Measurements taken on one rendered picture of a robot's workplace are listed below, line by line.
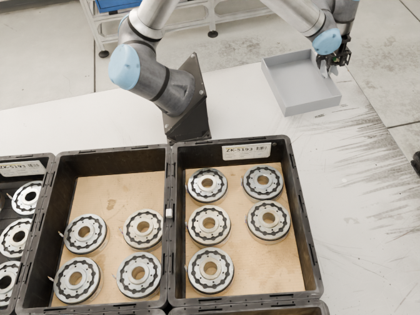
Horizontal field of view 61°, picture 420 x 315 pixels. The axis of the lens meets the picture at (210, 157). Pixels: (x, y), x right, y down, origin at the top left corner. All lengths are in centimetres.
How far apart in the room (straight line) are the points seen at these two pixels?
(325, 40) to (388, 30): 201
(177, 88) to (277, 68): 50
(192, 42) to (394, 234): 210
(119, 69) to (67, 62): 189
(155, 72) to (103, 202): 39
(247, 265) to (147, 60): 62
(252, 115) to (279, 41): 156
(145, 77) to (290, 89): 57
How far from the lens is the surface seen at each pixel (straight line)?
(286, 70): 145
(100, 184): 102
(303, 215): 80
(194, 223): 87
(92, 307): 78
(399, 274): 106
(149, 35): 111
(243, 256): 86
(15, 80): 296
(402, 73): 269
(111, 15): 268
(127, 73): 103
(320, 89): 138
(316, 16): 102
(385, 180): 119
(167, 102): 109
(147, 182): 98
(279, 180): 92
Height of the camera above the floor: 164
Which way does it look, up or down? 54 degrees down
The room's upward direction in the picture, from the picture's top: 7 degrees counter-clockwise
